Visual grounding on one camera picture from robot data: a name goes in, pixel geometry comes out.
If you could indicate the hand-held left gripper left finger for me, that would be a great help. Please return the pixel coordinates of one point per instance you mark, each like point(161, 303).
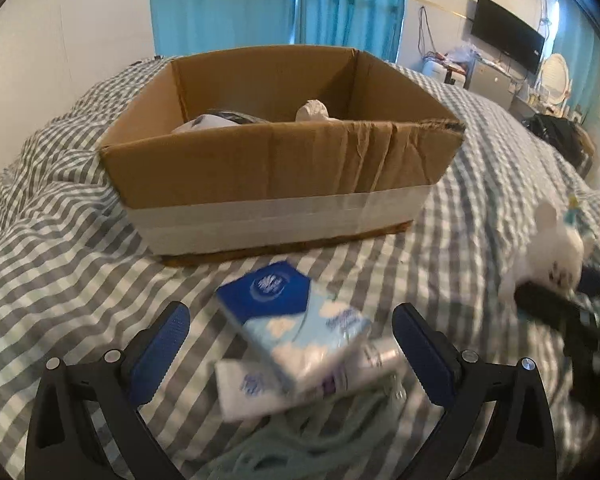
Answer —
point(156, 350)

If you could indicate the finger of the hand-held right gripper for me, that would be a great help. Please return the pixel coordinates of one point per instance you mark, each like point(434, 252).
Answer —
point(544, 305)

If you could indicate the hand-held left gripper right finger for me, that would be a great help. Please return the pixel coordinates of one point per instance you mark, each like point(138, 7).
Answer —
point(429, 355)

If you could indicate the white plush toy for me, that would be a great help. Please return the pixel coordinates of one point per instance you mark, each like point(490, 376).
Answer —
point(554, 255)

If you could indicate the blue tissue pack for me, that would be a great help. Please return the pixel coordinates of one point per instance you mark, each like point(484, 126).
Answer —
point(290, 320)

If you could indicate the brown cardboard box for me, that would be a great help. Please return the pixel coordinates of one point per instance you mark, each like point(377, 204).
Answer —
point(280, 170)

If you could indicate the white tube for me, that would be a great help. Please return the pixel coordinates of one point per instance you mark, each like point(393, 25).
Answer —
point(374, 357)

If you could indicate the white tissue pack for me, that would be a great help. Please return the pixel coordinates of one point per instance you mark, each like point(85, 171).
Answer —
point(250, 390)

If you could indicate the light green yarn bundle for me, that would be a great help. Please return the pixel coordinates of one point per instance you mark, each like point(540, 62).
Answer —
point(320, 440)

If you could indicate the grey checked blanket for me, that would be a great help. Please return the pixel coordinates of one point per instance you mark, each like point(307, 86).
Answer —
point(55, 240)

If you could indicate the black bag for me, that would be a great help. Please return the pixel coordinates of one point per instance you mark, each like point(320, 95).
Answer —
point(559, 135)

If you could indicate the round white mirror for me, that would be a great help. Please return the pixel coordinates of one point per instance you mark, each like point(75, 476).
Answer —
point(553, 80)

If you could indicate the grey small cabinet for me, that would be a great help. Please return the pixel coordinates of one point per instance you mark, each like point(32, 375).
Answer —
point(489, 82)

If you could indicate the blue curtain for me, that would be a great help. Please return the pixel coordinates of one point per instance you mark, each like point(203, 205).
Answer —
point(280, 5)
point(587, 65)

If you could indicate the clear plastic bag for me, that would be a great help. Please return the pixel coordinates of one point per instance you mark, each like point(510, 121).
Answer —
point(462, 56)

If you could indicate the white crumpled item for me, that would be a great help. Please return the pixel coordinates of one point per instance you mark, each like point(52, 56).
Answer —
point(312, 111)

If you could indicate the black wall television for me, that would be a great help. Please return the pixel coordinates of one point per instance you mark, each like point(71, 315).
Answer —
point(507, 30)

